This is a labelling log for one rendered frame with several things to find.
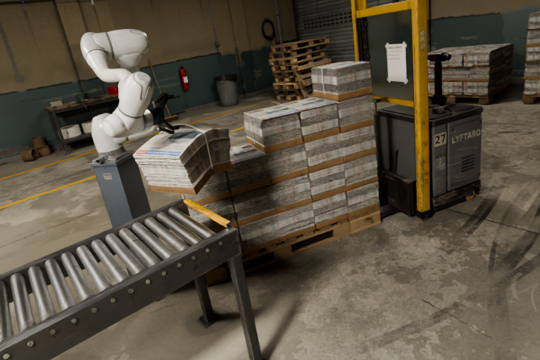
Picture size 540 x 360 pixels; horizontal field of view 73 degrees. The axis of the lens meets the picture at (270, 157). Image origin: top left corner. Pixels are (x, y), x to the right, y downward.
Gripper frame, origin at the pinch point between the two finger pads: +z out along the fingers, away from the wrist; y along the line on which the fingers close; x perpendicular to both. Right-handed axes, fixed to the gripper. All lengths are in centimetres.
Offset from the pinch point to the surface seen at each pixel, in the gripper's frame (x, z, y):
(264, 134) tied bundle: 6, 69, 28
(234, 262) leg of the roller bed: 37, -20, 65
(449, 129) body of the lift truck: 110, 171, 45
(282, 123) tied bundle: 15, 79, 22
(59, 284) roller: -9, -70, 55
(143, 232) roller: -5, -30, 52
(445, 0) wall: 60, 743, -98
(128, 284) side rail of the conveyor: 20, -61, 54
